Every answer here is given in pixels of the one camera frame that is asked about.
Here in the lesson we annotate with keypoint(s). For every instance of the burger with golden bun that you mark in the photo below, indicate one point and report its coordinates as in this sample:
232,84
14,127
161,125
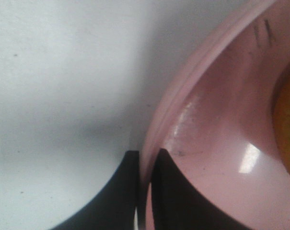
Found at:
281,116

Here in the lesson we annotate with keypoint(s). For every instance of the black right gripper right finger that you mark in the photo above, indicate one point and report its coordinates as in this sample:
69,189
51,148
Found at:
177,205

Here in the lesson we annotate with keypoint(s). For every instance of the pink round plate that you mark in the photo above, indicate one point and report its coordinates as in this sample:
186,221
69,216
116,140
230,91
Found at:
215,120

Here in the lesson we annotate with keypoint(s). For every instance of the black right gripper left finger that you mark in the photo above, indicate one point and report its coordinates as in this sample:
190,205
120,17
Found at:
113,208

